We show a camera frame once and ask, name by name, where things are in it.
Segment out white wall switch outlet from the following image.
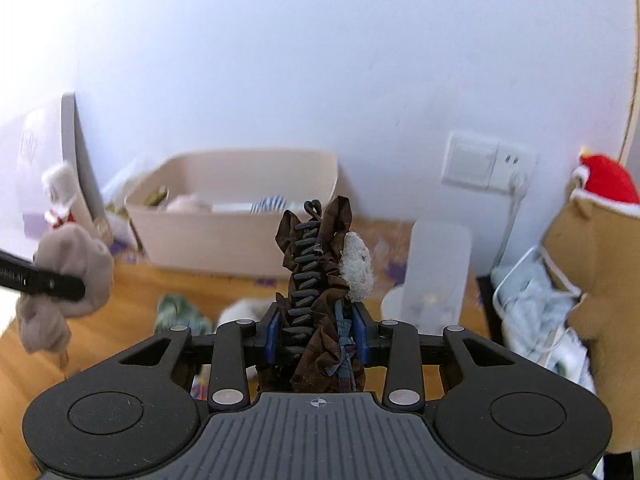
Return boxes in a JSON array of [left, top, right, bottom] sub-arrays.
[[441, 131, 538, 193]]

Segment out beige storage bin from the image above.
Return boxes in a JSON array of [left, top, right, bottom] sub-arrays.
[[124, 148, 340, 280]]

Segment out blue striped cloth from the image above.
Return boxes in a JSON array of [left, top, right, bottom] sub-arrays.
[[490, 255, 598, 396]]

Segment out purple headboard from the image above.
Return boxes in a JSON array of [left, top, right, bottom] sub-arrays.
[[0, 92, 108, 241]]

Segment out brown capybara plush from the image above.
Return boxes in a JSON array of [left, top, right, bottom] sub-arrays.
[[542, 190, 640, 456]]

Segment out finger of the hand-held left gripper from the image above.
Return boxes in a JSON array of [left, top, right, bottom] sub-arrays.
[[0, 249, 86, 302]]

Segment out white phone stand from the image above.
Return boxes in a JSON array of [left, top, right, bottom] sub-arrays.
[[382, 220, 473, 338]]

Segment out green woven cloth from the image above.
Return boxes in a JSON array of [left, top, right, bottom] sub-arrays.
[[155, 294, 213, 333]]

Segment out white bunny doll red legs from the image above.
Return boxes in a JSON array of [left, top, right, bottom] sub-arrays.
[[219, 299, 267, 332]]

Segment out red santa hat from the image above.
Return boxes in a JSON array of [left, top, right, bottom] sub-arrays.
[[574, 149, 640, 218]]

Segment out wooden desk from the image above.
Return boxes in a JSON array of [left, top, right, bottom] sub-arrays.
[[0, 260, 506, 461]]

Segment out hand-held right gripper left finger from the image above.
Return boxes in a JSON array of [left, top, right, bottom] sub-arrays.
[[117, 305, 281, 407]]

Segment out white fluffy plush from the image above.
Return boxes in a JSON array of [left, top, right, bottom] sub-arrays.
[[340, 232, 376, 303]]

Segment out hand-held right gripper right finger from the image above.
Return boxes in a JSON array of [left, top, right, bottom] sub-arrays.
[[350, 302, 516, 408]]

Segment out dark brown fabric hair clip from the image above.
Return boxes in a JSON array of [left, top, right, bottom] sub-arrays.
[[257, 195, 373, 393]]

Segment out white wall plug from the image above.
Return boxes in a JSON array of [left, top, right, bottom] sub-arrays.
[[500, 170, 532, 261]]

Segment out white charger cable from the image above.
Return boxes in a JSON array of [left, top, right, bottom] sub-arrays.
[[492, 245, 583, 351]]

